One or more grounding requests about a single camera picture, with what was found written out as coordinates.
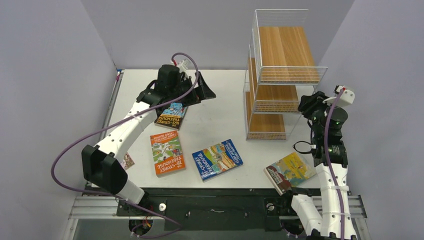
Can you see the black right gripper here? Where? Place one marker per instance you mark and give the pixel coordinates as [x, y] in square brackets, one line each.
[307, 104]

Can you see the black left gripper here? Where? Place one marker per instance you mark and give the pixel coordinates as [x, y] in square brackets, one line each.
[204, 92]

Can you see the white wire wooden shelf rack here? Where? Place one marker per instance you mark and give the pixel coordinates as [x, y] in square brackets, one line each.
[280, 69]

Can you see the yellow Brideshead Revisited book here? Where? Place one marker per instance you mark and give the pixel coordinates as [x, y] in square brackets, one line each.
[289, 172]

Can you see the blue 91-storey treehouse book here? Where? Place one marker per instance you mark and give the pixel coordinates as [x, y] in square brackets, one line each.
[217, 159]

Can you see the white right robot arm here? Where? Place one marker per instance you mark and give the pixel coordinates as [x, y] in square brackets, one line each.
[325, 118]

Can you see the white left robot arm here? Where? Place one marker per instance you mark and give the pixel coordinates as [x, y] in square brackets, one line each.
[101, 163]

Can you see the black 169-storey treehouse book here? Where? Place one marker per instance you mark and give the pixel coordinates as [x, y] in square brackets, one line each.
[172, 116]

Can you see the orange 78-storey treehouse book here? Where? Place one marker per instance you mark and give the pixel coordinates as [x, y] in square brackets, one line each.
[167, 153]

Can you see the pink book at table edge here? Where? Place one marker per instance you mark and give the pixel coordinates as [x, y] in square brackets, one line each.
[127, 161]

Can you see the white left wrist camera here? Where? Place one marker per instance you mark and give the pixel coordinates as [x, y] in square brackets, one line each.
[182, 67]

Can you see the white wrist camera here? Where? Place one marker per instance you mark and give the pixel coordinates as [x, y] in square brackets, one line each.
[182, 67]
[343, 97]

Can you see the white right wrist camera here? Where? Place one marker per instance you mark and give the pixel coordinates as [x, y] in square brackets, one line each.
[343, 97]

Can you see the aluminium frame rail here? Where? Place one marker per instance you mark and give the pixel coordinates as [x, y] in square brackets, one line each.
[186, 213]

